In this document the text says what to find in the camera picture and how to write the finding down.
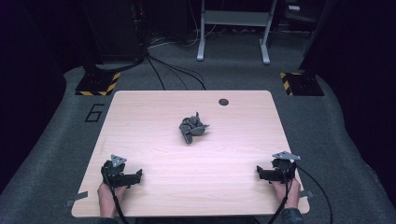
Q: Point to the person's left hand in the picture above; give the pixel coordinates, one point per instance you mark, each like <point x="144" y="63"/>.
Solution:
<point x="109" y="197"/>

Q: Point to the dark round table grommet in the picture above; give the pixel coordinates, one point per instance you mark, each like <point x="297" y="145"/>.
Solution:
<point x="223" y="102"/>

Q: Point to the white metal stand frame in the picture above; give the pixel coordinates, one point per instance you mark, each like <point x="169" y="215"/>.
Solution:
<point x="236" y="18"/>

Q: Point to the grey tape strip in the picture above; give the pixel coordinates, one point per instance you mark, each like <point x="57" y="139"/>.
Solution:
<point x="77" y="198"/>
<point x="306" y="194"/>

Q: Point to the dark cabinet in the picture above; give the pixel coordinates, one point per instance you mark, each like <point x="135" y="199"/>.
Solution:
<point x="115" y="31"/>

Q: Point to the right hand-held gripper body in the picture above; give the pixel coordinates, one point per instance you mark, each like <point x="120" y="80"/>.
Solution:
<point x="285" y="171"/>

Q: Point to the grey towel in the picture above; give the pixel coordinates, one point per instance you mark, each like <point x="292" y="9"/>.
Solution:
<point x="192" y="127"/>

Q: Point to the person's right hand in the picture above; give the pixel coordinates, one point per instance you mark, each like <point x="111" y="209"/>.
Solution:
<point x="291" y="193"/>

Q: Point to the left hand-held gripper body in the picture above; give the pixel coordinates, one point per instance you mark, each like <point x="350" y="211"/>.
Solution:
<point x="114" y="177"/>

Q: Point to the dark curtain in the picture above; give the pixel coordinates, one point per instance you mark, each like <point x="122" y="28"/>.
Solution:
<point x="361" y="77"/>
<point x="28" y="93"/>

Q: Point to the black yellow striped base plate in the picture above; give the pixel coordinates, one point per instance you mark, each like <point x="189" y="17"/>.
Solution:
<point x="96" y="84"/>
<point x="303" y="84"/>

